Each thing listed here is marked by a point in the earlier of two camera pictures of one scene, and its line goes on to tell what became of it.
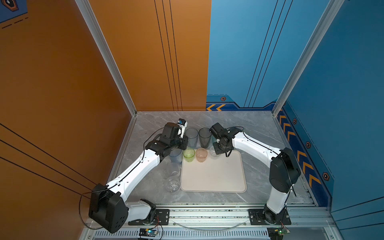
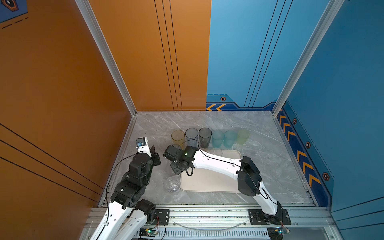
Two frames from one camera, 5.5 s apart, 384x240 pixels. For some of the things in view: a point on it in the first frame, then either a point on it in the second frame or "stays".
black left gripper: (184, 140) → (154, 157)
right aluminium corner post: (332, 8) stays
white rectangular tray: (219, 174) stays
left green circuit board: (150, 232) stays
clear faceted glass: (172, 184) stays
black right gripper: (217, 151) → (175, 171)
